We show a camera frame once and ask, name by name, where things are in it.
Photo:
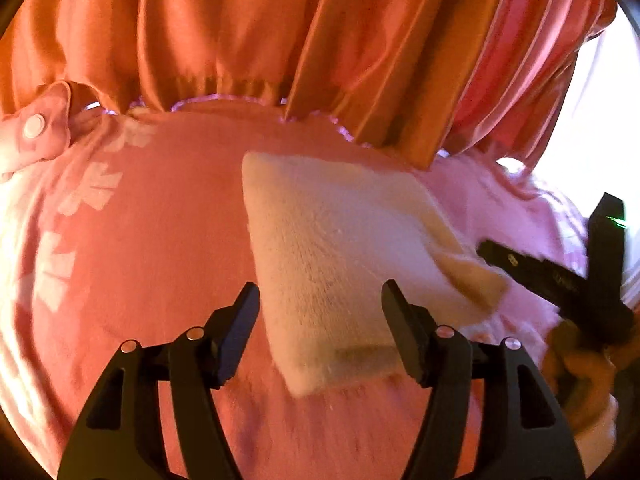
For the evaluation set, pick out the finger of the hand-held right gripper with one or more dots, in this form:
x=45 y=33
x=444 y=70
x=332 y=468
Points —
x=535 y=272

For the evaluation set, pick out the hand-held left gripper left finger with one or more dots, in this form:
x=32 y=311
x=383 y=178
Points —
x=245 y=320

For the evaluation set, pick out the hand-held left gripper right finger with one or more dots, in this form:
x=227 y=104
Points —
x=400 y=330

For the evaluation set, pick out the cream knit sweater black hearts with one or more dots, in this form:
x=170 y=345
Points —
x=340 y=260

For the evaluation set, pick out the person's right forearm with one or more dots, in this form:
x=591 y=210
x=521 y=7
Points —
x=600 y=440

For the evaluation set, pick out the person's right hand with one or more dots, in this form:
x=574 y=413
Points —
x=585 y=375

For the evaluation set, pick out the pink fleece blanket white print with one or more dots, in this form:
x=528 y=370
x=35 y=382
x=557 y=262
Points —
x=175 y=260

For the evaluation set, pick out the pink striped curtain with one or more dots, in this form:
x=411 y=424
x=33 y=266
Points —
x=525 y=60

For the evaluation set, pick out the pink cloth with white snap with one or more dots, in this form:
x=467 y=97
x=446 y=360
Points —
x=45 y=140

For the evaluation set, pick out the orange satin curtain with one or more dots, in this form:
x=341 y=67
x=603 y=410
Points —
x=225 y=25

